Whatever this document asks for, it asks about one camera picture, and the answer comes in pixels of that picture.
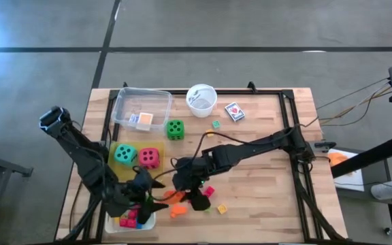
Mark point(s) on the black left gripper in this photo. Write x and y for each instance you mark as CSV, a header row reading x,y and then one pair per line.
x,y
124,194

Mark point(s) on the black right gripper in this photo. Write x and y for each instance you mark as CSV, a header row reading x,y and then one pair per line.
x,y
192,170

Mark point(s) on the red double brick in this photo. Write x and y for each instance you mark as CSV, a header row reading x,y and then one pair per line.
x,y
133,214
209,191
128,223

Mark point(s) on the long orange brick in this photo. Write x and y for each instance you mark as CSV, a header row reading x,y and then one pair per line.
x,y
174,197

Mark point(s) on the yellow small brick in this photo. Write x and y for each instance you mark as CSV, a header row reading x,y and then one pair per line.
x,y
210,134
222,208

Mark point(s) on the blue brick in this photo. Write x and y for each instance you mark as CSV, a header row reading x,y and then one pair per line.
x,y
139,226

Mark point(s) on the pink foam die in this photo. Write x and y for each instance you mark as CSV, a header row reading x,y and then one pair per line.
x,y
149,158

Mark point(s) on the teal foam die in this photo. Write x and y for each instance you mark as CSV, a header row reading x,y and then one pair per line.
x,y
126,155

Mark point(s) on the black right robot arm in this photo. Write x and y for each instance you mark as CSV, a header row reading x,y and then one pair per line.
x,y
260,144

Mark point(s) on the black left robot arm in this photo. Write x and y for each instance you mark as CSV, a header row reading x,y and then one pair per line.
x,y
80,153

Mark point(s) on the light green small brick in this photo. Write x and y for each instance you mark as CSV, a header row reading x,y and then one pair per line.
x,y
209,210

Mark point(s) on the angled orange brick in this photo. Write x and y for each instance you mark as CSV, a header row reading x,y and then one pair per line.
x,y
179,211

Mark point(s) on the yellow translucent tray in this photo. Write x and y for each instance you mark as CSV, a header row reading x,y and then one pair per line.
x,y
121,171

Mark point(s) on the white plastic bin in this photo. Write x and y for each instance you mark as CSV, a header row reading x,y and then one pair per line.
x,y
128,230

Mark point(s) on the green foam die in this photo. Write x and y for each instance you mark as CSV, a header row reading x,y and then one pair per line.
x,y
175,130

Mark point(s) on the teal small brick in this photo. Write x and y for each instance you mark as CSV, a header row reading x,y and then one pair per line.
x,y
216,124

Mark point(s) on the clear plastic bin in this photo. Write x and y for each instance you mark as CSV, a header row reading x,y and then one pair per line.
x,y
141,102

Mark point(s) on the heart print card box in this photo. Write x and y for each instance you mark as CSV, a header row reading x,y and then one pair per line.
x,y
234,111

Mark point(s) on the translucent white cup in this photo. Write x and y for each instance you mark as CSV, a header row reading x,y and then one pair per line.
x,y
201,100

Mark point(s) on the orange crumpled object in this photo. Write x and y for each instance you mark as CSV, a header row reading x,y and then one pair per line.
x,y
338,158

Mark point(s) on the white paper sheet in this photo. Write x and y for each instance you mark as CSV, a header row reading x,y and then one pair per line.
x,y
349,177

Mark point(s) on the black slanted beam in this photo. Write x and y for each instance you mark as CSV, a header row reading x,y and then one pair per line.
x,y
369,156

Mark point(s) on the person's foot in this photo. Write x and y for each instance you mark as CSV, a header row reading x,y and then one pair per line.
x,y
384,190

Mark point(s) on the black caster wheel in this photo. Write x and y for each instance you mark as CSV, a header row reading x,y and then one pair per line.
x,y
390,232

